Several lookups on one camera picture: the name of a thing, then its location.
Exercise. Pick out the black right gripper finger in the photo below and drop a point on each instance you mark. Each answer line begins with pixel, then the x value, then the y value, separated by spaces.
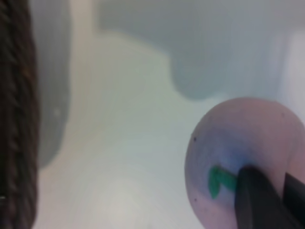
pixel 257 202

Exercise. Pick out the pink peach with green leaf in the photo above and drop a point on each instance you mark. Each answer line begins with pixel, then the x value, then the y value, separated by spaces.
pixel 250 131

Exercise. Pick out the dark brown wicker basket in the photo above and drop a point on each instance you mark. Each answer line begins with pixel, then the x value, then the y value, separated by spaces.
pixel 16 119

